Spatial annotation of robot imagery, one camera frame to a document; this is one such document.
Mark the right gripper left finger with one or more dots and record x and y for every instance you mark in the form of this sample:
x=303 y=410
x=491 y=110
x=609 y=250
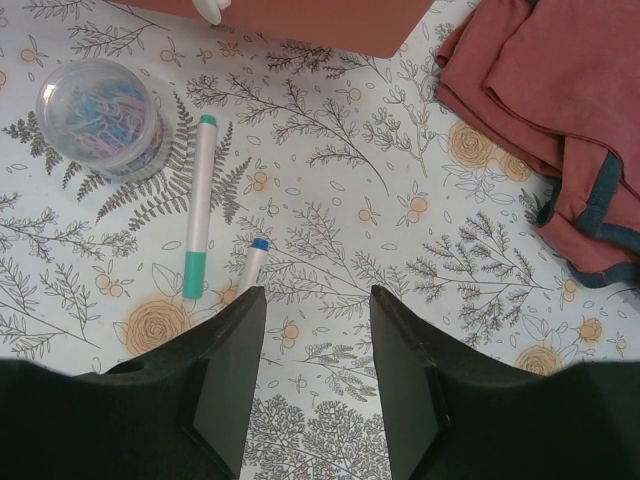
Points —
x=179 y=411

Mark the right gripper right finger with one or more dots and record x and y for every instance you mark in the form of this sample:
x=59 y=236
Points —
x=451 y=412

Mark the red drawer box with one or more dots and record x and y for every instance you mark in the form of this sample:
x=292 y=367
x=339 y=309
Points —
x=372 y=27

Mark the blue capped white marker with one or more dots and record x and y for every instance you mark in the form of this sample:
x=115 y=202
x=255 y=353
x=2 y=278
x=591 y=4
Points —
x=255 y=260

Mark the teal capped white marker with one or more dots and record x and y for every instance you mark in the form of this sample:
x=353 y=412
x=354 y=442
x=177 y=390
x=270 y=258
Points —
x=199 y=207

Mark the floral table mat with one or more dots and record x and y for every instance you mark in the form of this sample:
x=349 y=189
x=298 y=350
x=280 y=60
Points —
x=345 y=163

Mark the clear jar of paperclips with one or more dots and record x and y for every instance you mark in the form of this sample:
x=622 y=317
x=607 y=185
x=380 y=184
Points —
x=99 y=114

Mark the red folded cloth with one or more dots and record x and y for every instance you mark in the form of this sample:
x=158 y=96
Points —
x=556 y=84

